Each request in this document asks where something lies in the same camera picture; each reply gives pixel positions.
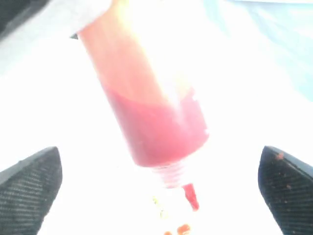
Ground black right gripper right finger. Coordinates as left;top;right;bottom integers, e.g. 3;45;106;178
258;146;313;235

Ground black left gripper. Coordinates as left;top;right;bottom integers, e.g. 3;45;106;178
0;0;49;41

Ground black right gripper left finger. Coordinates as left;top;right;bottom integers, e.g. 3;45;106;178
0;146;63;235

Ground red sauce squeeze bottle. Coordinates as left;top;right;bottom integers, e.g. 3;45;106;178
78;0;209;211

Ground red sauce drops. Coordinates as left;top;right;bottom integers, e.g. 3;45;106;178
163;224;191;235

